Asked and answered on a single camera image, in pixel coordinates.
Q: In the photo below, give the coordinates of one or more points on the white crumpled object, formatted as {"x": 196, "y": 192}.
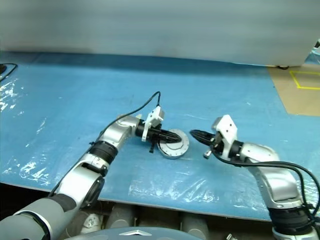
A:
{"x": 91, "y": 222}

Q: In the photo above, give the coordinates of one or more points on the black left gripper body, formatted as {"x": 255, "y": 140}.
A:
{"x": 153, "y": 136}

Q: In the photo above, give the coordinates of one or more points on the brown cardboard sheet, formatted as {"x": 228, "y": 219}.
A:
{"x": 300, "y": 102}

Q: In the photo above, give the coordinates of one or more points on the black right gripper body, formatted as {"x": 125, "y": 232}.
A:
{"x": 217, "y": 145}

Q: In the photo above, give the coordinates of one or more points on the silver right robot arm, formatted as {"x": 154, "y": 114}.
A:
{"x": 275, "y": 180}

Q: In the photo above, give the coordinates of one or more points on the white backdrop board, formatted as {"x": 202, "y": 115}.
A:
{"x": 150, "y": 27}

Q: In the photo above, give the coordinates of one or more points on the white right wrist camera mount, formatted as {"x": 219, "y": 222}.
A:
{"x": 228, "y": 132}

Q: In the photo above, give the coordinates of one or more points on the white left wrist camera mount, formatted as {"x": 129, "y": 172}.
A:
{"x": 153, "y": 118}

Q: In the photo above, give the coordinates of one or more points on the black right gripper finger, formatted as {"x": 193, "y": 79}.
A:
{"x": 202, "y": 133}
{"x": 205, "y": 141}

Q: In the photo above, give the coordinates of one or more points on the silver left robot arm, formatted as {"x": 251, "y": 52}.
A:
{"x": 82, "y": 177}

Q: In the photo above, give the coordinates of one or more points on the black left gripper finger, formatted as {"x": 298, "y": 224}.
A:
{"x": 172, "y": 134}
{"x": 170, "y": 141}

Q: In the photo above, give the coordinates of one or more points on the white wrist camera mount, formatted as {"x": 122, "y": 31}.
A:
{"x": 153, "y": 118}
{"x": 228, "y": 132}

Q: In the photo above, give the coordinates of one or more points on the blue plastic table sheet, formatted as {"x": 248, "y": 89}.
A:
{"x": 100, "y": 95}

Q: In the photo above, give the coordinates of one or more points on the small silver metal bracket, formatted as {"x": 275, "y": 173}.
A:
{"x": 230, "y": 237}

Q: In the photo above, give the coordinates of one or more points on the grey rounded cylinder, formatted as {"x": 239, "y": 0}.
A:
{"x": 122, "y": 217}
{"x": 195, "y": 223}

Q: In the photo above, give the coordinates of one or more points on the grey robot torso with chevron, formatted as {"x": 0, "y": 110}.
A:
{"x": 135, "y": 233}

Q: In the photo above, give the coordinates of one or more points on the yellow tape square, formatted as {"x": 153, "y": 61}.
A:
{"x": 297, "y": 82}

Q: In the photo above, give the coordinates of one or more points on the silver round motor cover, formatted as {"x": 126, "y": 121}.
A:
{"x": 182, "y": 146}

